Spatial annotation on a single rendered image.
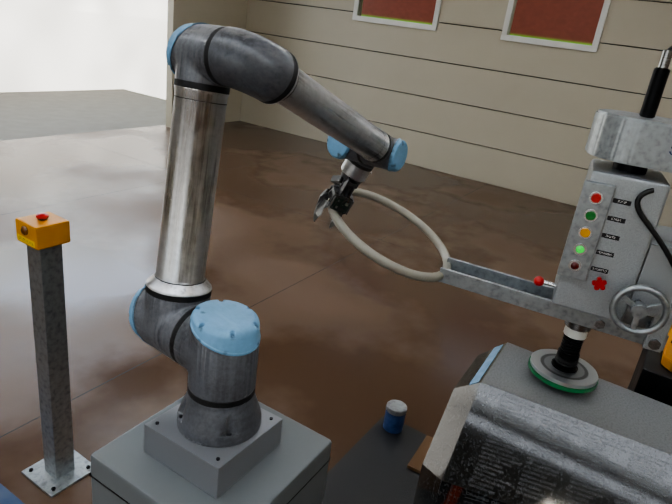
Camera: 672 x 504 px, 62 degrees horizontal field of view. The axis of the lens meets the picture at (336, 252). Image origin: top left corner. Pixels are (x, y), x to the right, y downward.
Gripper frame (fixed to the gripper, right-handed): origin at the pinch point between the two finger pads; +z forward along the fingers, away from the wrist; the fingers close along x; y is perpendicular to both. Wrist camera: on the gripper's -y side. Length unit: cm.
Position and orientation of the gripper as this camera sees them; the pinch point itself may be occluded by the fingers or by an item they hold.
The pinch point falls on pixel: (323, 220)
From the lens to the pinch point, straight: 191.5
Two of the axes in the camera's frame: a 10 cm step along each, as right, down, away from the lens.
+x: 8.8, 3.6, 3.1
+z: -4.7, 7.5, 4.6
